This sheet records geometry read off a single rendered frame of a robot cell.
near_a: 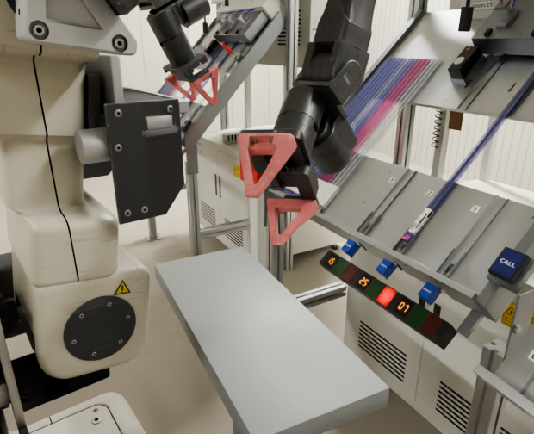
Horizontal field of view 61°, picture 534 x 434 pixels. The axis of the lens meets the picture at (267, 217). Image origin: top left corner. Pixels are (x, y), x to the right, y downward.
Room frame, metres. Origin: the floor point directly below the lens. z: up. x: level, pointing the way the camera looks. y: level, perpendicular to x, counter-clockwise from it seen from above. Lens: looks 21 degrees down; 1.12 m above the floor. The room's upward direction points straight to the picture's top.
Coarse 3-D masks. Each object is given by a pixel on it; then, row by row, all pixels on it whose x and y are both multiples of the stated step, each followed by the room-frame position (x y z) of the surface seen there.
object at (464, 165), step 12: (528, 84) 0.97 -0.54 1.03; (516, 96) 0.96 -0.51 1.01; (504, 108) 0.95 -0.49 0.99; (504, 120) 0.94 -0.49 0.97; (492, 132) 0.92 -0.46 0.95; (480, 144) 0.91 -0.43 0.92; (468, 156) 0.91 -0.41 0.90; (468, 168) 0.89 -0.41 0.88; (456, 180) 0.88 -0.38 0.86; (444, 192) 0.86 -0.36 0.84; (432, 204) 0.86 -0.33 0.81; (408, 240) 0.82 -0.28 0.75
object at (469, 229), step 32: (352, 192) 1.04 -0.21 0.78; (384, 192) 0.98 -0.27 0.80; (416, 192) 0.92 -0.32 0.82; (480, 192) 0.83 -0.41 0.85; (352, 224) 0.95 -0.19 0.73; (384, 224) 0.90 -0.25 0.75; (448, 224) 0.81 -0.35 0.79; (480, 224) 0.77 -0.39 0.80; (512, 224) 0.73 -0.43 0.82; (416, 256) 0.79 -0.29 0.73; (448, 256) 0.74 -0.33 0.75; (480, 256) 0.72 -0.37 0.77; (480, 288) 0.67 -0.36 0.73
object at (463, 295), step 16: (272, 192) 1.20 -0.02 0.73; (320, 224) 1.07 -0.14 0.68; (336, 224) 0.95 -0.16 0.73; (368, 240) 0.86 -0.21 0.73; (384, 256) 0.84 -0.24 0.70; (400, 256) 0.78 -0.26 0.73; (416, 272) 0.76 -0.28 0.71; (432, 272) 0.72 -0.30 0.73; (448, 288) 0.69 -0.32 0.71; (464, 288) 0.66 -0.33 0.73; (464, 304) 0.69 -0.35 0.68
